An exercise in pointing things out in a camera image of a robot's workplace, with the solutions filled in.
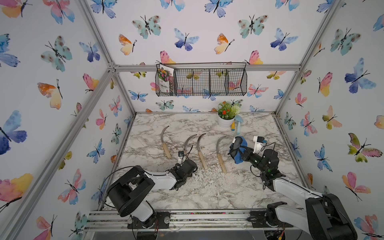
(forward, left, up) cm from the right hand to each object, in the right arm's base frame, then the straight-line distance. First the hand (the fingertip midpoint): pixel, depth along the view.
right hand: (239, 145), depth 82 cm
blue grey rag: (-7, +1, -1) cm, 7 cm away
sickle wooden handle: (+8, +45, -15) cm, 49 cm away
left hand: (-6, +28, -17) cm, 33 cm away
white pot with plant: (+26, +5, -3) cm, 27 cm away
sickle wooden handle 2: (+4, +32, -17) cm, 36 cm away
